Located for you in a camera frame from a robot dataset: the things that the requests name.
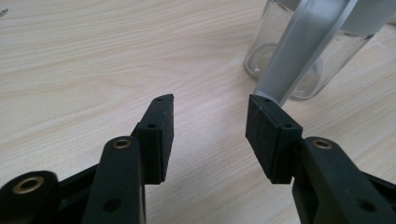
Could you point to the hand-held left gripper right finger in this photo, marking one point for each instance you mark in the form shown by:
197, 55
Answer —
274, 143

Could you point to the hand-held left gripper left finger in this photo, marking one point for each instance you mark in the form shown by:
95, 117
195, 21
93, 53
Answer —
155, 140

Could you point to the clear glass jar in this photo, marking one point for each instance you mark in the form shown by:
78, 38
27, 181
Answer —
264, 40

